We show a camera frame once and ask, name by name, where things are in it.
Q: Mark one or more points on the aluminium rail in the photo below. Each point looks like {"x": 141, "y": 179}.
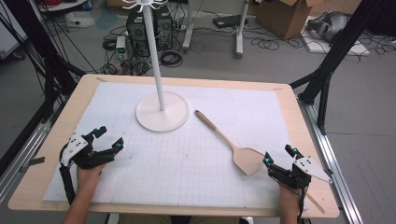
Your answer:
{"x": 330, "y": 161}
{"x": 25, "y": 152}

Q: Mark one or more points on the dark metal bracket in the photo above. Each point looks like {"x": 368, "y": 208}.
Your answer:
{"x": 32, "y": 161}

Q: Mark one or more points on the black computer tower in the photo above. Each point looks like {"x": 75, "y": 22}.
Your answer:
{"x": 137, "y": 34}

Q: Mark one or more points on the flat black device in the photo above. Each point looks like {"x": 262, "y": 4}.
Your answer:
{"x": 229, "y": 21}

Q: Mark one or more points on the cardboard box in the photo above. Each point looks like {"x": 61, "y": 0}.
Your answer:
{"x": 283, "y": 18}

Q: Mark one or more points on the wooden spatula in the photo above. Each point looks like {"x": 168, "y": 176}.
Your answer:
{"x": 247, "y": 160}

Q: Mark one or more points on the grey bag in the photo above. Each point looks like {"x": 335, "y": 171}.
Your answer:
{"x": 331, "y": 26}

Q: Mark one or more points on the person's right hand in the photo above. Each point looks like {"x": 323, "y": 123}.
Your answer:
{"x": 288, "y": 194}

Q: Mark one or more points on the white stand leg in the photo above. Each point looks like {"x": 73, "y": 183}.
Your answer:
{"x": 187, "y": 34}
{"x": 239, "y": 37}

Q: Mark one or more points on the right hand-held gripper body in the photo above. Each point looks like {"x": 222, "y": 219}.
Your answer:
{"x": 311, "y": 168}

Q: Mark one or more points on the clear plastic bag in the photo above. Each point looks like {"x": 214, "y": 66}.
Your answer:
{"x": 79, "y": 19}

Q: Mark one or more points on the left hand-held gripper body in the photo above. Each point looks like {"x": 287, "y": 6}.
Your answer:
{"x": 74, "y": 146}

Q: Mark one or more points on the white foam board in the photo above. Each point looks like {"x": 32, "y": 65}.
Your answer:
{"x": 314, "y": 46}

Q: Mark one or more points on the white grid mat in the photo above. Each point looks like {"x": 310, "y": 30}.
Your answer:
{"x": 174, "y": 174}

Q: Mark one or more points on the white hook rack stand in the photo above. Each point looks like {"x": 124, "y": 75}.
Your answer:
{"x": 162, "y": 116}

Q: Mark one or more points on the black metal frame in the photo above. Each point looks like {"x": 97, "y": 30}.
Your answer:
{"x": 333, "y": 53}
{"x": 53, "y": 68}

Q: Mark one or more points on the person's left hand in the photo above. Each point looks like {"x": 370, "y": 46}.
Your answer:
{"x": 87, "y": 177}

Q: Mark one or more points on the small white electronic box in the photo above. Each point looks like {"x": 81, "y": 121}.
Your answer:
{"x": 120, "y": 45}

